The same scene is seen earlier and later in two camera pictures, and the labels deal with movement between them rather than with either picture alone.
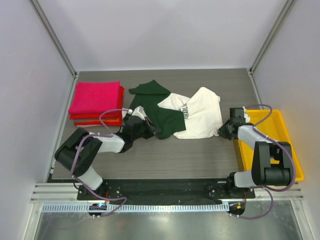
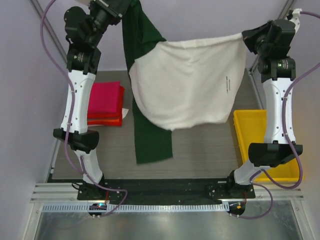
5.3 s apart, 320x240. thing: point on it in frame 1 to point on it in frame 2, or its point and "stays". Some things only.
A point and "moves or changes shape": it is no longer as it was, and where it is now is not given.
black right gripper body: [223, 130] to [251, 37]
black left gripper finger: [152, 129] to [119, 8]
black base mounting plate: [164, 189] stays
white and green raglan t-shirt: [199, 117] moves or changes shape
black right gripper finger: [222, 131] to [251, 37]
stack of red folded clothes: [106, 115] stays
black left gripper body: [146, 127] to [110, 8]
